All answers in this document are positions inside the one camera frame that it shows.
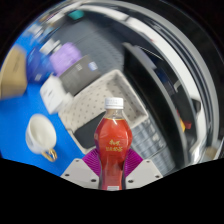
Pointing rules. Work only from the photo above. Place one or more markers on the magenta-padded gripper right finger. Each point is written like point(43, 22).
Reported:
point(145, 173)

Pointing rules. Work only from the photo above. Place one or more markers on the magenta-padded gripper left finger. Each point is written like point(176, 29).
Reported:
point(78, 172)

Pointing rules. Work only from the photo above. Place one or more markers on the red drink bottle white cap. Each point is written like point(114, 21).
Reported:
point(112, 140)

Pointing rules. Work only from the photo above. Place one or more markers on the beige dotted pegboard tray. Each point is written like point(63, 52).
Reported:
point(96, 96)

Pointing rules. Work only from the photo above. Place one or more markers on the white cardboard box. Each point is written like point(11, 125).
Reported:
point(55, 93)

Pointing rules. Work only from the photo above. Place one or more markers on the dark grey upright box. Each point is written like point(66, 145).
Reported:
point(80, 75)

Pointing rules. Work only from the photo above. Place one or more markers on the blue cardboard box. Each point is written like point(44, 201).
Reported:
point(38, 65)

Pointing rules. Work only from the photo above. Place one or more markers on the purple plastic bag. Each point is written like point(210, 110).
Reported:
point(66, 58)

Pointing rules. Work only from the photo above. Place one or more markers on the brown cardboard box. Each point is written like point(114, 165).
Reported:
point(13, 71)

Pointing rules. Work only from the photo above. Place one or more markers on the dark wall shelf unit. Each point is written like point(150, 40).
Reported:
point(160, 83)

